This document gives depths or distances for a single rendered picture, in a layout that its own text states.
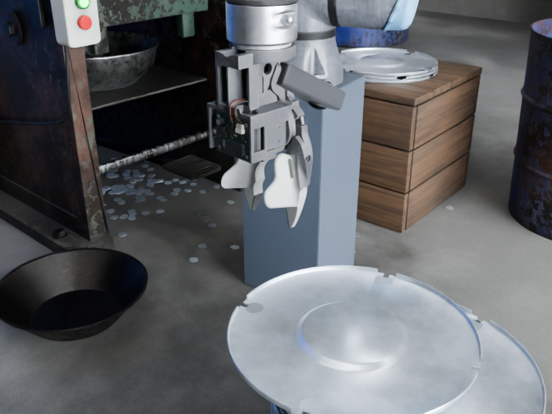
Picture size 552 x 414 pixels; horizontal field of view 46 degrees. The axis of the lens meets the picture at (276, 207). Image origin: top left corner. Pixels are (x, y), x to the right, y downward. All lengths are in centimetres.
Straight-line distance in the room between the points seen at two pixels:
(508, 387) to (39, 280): 102
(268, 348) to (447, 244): 96
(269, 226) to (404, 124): 44
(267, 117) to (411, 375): 31
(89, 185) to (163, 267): 25
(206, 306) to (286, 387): 69
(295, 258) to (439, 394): 67
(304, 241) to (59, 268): 54
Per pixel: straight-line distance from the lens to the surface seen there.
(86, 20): 139
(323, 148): 120
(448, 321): 81
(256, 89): 69
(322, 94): 76
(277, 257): 135
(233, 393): 116
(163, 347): 127
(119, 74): 171
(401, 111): 155
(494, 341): 81
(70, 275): 148
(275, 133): 71
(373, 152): 162
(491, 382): 75
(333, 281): 86
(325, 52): 122
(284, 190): 73
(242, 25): 67
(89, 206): 156
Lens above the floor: 78
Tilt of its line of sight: 26 degrees down
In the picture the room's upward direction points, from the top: straight up
